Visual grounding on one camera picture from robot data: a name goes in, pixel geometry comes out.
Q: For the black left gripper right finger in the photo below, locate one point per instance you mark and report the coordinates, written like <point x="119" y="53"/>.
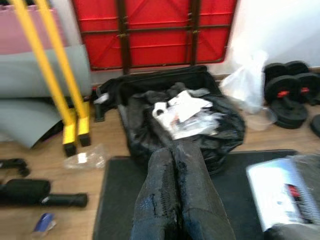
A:
<point x="200" y="195"/>

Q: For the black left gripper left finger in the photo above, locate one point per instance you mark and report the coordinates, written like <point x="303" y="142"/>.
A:
<point x="155" y="190"/>

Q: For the plain black floor mat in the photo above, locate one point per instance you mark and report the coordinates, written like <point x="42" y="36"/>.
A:
<point x="120" y="200"/>

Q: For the black trash bag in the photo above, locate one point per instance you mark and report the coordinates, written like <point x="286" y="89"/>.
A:
<point x="225" y="130"/>

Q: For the clear plastic wrapper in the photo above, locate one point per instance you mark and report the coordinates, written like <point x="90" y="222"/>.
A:
<point x="85" y="158"/>

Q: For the white crumpled paper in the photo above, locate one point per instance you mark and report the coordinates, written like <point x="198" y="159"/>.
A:
<point x="185" y="110"/>

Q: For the clear plastic bowl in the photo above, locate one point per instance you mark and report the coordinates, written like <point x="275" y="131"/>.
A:
<point x="265" y="120"/>

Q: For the black open suitcase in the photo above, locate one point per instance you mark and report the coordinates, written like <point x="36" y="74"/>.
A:
<point x="130" y="80"/>

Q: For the small blue packet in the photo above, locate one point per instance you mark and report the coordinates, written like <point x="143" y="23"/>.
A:
<point x="43" y="222"/>

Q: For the black weight plate stack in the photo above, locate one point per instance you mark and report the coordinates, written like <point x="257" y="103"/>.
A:
<point x="290" y="115"/>

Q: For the white plastic bag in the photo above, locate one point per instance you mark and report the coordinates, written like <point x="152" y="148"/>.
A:
<point x="247" y="82"/>

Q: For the black dumbbell with red grip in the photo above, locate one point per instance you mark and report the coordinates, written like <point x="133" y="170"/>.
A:
<point x="280" y="87"/>

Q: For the large black weight plate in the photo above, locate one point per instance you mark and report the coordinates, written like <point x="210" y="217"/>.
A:
<point x="315" y="126"/>

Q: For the red folded table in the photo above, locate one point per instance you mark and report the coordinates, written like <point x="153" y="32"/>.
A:
<point x="155" y="37"/>

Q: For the grey rolled mat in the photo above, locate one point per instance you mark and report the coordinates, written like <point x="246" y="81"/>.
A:
<point x="25" y="75"/>

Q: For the pink foam mat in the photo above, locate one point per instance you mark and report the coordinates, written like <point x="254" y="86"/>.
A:
<point x="15" y="30"/>

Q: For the yellow metal frame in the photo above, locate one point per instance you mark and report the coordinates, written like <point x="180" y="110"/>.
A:
<point x="62" y="87"/>

